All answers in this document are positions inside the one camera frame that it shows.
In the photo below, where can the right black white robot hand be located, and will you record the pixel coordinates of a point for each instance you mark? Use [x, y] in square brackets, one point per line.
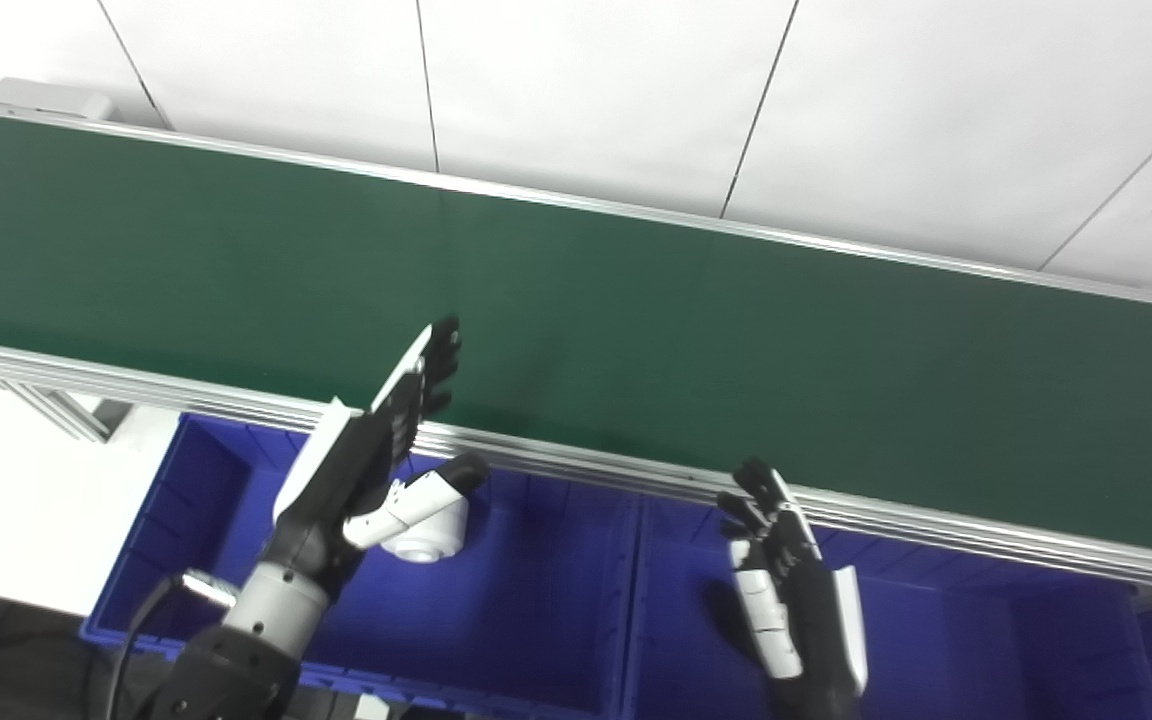
[811, 630]

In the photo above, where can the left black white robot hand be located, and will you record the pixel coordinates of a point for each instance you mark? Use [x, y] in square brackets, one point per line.
[336, 490]

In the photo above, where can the white round plastic part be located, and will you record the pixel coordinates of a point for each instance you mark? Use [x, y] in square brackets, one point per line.
[428, 538]

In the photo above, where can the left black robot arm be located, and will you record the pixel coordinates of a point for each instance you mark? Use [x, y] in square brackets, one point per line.
[236, 665]

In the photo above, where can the black plastic part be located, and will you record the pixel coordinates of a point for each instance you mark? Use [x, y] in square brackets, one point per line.
[721, 615]

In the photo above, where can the aluminium conveyor support leg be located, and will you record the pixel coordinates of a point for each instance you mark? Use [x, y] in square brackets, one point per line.
[66, 410]

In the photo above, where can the green conveyor belt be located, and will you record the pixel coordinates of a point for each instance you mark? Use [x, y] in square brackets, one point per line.
[636, 330]

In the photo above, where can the grey conveyor end housing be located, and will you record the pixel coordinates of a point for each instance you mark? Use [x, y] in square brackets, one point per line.
[46, 100]

